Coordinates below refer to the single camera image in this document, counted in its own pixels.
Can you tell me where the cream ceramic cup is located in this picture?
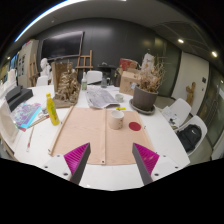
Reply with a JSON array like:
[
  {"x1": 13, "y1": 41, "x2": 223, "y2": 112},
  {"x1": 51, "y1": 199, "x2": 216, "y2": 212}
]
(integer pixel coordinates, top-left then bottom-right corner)
[{"x1": 108, "y1": 110, "x2": 124, "y2": 130}]

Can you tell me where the colourful magazine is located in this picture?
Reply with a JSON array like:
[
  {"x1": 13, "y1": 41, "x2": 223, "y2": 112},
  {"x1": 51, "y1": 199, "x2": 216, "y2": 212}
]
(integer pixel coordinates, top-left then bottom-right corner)
[{"x1": 11, "y1": 102, "x2": 41, "y2": 129}]

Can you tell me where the wooden tree model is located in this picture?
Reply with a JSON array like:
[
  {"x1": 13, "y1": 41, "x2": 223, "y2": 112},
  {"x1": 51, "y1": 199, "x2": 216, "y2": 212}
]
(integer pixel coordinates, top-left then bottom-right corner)
[{"x1": 55, "y1": 62, "x2": 80, "y2": 105}]

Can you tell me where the wooden mannequin figure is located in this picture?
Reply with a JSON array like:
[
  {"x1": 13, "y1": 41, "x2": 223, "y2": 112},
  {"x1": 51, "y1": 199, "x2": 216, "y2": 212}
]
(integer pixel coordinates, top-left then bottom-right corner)
[{"x1": 186, "y1": 82, "x2": 196, "y2": 106}]

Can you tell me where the black backpack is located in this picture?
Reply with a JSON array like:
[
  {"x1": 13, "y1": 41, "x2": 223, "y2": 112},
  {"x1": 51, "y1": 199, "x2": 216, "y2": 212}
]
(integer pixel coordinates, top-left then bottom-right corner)
[{"x1": 177, "y1": 124, "x2": 202, "y2": 152}]

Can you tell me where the red round coaster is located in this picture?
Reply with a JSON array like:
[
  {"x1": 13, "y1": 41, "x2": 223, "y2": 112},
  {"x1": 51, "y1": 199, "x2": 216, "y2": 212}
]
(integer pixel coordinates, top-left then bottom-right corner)
[{"x1": 129, "y1": 122, "x2": 141, "y2": 131}]

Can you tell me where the white chair with backpack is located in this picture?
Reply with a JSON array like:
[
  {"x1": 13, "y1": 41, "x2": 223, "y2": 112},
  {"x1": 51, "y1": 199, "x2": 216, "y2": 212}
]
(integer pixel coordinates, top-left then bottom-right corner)
[{"x1": 175, "y1": 115, "x2": 207, "y2": 155}]

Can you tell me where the dried brown plant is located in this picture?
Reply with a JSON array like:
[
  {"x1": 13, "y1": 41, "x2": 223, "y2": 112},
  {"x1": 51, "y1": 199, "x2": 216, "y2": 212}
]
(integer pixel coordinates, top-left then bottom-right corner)
[{"x1": 139, "y1": 57, "x2": 166, "y2": 93}]

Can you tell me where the wooden easel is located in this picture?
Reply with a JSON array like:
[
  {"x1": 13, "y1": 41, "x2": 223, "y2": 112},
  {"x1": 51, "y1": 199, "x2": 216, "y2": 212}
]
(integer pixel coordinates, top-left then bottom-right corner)
[{"x1": 76, "y1": 51, "x2": 93, "y2": 71}]

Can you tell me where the newspaper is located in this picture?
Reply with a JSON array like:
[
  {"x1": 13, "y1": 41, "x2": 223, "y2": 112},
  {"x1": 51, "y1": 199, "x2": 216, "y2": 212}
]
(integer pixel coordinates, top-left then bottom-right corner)
[{"x1": 86, "y1": 86, "x2": 118, "y2": 109}]

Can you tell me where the white plaster bust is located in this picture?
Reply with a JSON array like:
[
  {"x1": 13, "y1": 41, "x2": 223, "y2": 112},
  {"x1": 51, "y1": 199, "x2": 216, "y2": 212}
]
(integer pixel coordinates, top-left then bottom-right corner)
[{"x1": 40, "y1": 58, "x2": 51, "y2": 77}]

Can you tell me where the grey plant pot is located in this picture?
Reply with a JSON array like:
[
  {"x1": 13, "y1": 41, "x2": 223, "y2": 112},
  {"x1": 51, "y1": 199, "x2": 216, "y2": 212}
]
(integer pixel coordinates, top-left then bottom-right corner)
[{"x1": 133, "y1": 86, "x2": 158, "y2": 110}]

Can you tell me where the yellow small object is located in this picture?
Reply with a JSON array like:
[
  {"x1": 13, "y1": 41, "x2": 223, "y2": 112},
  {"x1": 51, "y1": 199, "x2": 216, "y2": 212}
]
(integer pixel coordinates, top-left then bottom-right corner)
[{"x1": 116, "y1": 107, "x2": 126, "y2": 111}]

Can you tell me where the paintbrush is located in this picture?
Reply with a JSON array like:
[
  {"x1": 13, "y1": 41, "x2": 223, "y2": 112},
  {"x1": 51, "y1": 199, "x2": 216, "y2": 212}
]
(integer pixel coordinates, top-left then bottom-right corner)
[{"x1": 26, "y1": 126, "x2": 35, "y2": 152}]

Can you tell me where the white chair with papers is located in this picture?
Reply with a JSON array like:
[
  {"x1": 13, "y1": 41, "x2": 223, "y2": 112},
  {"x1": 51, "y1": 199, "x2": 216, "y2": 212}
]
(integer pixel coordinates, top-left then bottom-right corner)
[{"x1": 162, "y1": 98, "x2": 191, "y2": 128}]

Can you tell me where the cardboard box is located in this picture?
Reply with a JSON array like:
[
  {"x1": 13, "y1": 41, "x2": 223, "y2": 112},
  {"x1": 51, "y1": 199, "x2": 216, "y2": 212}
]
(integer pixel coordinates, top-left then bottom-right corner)
[{"x1": 120, "y1": 71, "x2": 140, "y2": 95}]

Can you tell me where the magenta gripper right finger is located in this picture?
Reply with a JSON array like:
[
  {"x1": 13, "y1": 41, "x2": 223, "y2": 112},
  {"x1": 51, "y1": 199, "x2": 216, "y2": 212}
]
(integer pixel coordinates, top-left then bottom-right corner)
[{"x1": 132, "y1": 143, "x2": 159, "y2": 185}]

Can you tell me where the grey pot saucer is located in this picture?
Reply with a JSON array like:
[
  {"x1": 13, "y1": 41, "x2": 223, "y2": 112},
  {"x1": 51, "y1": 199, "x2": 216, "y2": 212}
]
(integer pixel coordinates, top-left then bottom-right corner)
[{"x1": 129, "y1": 99, "x2": 155, "y2": 115}]

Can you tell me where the black wall screen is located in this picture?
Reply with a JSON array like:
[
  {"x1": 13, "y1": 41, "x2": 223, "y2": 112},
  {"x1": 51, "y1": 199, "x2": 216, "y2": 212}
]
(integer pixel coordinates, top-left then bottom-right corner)
[{"x1": 41, "y1": 31, "x2": 83, "y2": 60}]

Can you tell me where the small clear spray bottle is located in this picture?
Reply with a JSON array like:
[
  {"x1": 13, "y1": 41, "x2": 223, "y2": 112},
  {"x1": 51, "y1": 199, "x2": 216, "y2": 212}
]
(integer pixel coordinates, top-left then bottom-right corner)
[{"x1": 81, "y1": 72, "x2": 87, "y2": 90}]

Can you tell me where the wooden stick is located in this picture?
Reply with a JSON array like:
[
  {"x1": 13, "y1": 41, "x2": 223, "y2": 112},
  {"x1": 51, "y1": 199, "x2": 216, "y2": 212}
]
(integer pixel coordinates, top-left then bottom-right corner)
[{"x1": 48, "y1": 106, "x2": 74, "y2": 156}]

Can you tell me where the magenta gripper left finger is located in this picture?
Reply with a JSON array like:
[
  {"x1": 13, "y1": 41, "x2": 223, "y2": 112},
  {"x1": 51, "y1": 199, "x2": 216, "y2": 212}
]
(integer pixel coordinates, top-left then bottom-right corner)
[{"x1": 64, "y1": 143, "x2": 91, "y2": 185}]

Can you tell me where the beige canvas mat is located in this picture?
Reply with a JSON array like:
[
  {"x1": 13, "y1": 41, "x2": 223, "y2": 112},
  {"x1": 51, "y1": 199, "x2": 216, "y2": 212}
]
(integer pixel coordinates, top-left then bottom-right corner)
[{"x1": 52, "y1": 107, "x2": 154, "y2": 165}]

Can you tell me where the white chair behind table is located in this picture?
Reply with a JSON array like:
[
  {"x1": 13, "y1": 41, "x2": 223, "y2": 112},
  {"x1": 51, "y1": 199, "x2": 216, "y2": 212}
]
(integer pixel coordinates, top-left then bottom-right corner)
[{"x1": 87, "y1": 70, "x2": 103, "y2": 84}]

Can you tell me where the black box stack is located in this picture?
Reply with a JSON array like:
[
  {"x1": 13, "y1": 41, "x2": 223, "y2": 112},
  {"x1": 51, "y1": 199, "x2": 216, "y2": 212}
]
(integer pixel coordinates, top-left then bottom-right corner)
[{"x1": 6, "y1": 85, "x2": 33, "y2": 111}]

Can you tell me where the yellow plastic bottle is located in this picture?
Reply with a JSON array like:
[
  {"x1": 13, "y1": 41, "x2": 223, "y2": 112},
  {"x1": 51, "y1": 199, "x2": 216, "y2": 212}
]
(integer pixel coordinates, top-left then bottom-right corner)
[{"x1": 46, "y1": 93, "x2": 60, "y2": 125}]

